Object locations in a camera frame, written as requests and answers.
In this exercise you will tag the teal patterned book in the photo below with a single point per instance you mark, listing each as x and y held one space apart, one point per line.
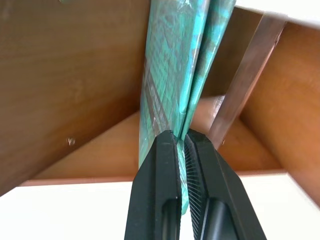
172 62

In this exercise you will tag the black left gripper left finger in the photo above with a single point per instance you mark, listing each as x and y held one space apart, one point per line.
152 180

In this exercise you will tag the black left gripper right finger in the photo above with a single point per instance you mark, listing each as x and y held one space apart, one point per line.
220 190

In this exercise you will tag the wooden bookshelf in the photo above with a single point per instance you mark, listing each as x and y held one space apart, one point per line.
62 82

